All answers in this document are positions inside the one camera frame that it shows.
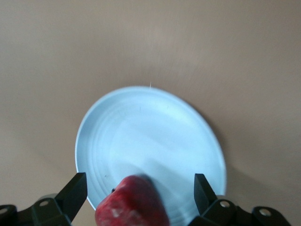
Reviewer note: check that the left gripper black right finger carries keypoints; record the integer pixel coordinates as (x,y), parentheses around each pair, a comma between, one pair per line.
(207,202)

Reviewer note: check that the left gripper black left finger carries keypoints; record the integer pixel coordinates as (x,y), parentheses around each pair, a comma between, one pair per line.
(68,200)

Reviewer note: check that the dark red apple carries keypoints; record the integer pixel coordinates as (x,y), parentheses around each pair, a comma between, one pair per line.
(131,204)

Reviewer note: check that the light blue plate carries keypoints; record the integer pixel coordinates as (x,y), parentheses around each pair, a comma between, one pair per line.
(145,131)

